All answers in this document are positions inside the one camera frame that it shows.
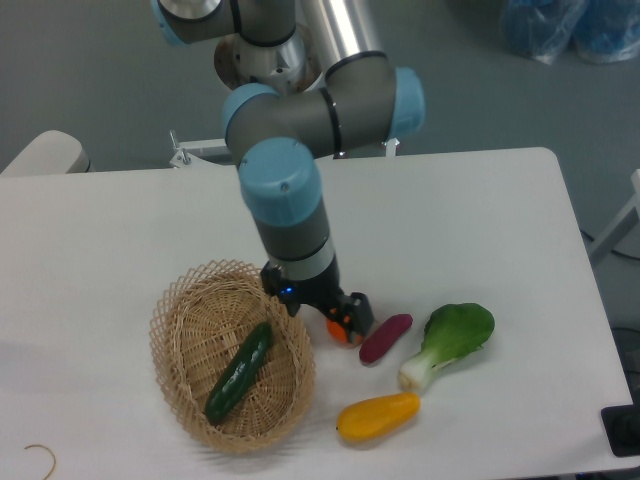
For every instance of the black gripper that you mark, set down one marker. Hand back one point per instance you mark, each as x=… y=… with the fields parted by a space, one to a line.
x=322 y=292

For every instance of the green cucumber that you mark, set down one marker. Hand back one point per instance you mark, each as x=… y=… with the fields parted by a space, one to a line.
x=239 y=374

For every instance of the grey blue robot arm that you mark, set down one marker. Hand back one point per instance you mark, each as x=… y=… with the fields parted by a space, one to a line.
x=275 y=130

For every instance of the woven wicker basket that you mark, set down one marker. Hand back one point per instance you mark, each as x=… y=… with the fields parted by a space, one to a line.
x=198 y=326

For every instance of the orange tangerine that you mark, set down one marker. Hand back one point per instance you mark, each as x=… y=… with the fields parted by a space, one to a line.
x=342 y=335

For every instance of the purple sweet potato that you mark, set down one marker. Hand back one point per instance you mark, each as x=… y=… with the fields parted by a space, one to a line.
x=377 y=344

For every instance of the yellow pepper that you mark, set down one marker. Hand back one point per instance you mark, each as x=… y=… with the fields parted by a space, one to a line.
x=376 y=417

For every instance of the green bok choy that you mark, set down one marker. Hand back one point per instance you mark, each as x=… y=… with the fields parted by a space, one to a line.
x=452 y=332

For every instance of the white chair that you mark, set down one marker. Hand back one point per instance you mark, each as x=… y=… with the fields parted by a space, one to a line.
x=51 y=153

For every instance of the black device at table edge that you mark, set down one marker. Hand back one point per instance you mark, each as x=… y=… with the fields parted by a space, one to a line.
x=621 y=424

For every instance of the blue plastic bag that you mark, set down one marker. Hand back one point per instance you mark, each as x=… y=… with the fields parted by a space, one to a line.
x=602 y=32

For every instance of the white frame at right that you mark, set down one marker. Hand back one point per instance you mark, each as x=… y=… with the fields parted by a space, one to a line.
x=621 y=224

